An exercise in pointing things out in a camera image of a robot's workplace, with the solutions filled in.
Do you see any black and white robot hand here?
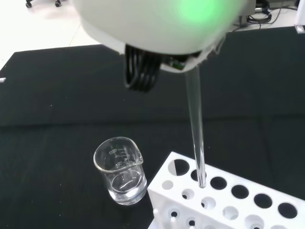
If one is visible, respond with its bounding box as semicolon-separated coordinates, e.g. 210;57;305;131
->
71;0;255;93

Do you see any white test tube rack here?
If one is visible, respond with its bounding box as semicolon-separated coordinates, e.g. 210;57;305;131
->
147;151;305;229

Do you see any black bench cloth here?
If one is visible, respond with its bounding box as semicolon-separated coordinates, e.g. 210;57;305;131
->
0;23;305;229

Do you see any clear glass beaker with water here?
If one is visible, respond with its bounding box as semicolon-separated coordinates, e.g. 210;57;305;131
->
93;136;148;206

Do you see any coiled black floor cable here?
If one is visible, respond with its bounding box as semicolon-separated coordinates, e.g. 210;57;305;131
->
247;11;282;24

